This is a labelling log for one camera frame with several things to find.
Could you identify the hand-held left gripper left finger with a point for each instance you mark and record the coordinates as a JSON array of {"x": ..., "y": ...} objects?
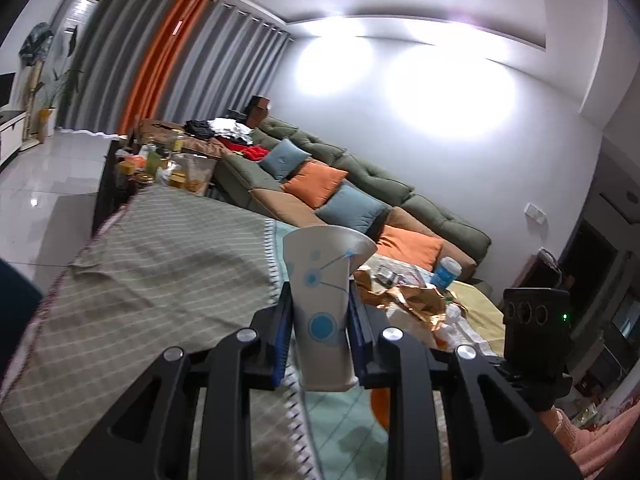
[{"x": 281, "y": 340}]

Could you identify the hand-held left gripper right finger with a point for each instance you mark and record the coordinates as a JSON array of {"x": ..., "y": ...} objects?
[{"x": 357, "y": 340}]

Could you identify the white blue-dotted paper cup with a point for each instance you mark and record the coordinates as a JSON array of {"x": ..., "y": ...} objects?
[{"x": 320, "y": 305}]

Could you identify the gold wrapper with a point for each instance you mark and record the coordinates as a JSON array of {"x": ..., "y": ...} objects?
[{"x": 405, "y": 300}]

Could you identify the orange peel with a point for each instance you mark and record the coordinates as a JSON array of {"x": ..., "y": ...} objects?
[{"x": 379, "y": 407}]

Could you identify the person's right forearm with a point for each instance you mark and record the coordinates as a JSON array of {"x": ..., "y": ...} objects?
[{"x": 590, "y": 440}]

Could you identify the orange cushion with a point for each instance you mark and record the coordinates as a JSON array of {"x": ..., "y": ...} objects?
[
  {"x": 410, "y": 247},
  {"x": 315, "y": 182}
]

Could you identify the blue cup with white lid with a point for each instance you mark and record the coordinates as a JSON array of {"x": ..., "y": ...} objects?
[{"x": 445, "y": 272}]

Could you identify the blue cushion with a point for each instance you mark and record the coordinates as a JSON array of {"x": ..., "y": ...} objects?
[
  {"x": 282, "y": 157},
  {"x": 352, "y": 210}
]

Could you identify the green and brown sofa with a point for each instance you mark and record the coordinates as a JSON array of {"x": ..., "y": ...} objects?
[{"x": 380, "y": 180}]

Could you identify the white clothes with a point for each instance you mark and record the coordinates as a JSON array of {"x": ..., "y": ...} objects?
[{"x": 230, "y": 129}]

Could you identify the green carton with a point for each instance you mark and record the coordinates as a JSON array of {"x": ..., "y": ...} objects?
[{"x": 152, "y": 160}]

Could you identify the glass jar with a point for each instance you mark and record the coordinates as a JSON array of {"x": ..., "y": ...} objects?
[{"x": 177, "y": 142}]

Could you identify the black clothes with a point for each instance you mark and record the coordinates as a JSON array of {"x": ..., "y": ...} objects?
[{"x": 200, "y": 129}]

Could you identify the brown wooden speaker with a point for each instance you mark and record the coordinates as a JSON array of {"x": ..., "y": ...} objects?
[{"x": 257, "y": 110}]

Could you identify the dark coffee table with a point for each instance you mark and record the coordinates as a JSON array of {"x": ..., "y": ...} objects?
[{"x": 107, "y": 185}]

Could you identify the blue chair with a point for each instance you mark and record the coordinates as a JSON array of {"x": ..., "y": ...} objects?
[{"x": 15, "y": 300}]

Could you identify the grey curtain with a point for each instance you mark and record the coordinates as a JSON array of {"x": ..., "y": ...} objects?
[
  {"x": 115, "y": 50},
  {"x": 235, "y": 60}
]

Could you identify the orange curtain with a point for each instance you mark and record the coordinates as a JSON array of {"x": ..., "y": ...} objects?
[
  {"x": 187, "y": 40},
  {"x": 152, "y": 65}
]

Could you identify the tall leafy plant yellow vase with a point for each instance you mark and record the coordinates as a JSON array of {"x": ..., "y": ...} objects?
[{"x": 62, "y": 90}]

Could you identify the white television cabinet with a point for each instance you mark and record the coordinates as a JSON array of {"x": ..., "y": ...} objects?
[{"x": 10, "y": 135}]

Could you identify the white standing air conditioner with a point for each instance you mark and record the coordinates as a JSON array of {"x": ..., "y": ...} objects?
[{"x": 72, "y": 35}]

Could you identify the black monitor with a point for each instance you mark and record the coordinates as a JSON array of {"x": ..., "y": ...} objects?
[{"x": 6, "y": 90}]

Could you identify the standing fan with patterned cover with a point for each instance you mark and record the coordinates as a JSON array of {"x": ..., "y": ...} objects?
[{"x": 36, "y": 42}]

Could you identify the white wall switch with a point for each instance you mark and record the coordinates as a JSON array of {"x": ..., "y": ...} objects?
[{"x": 535, "y": 212}]

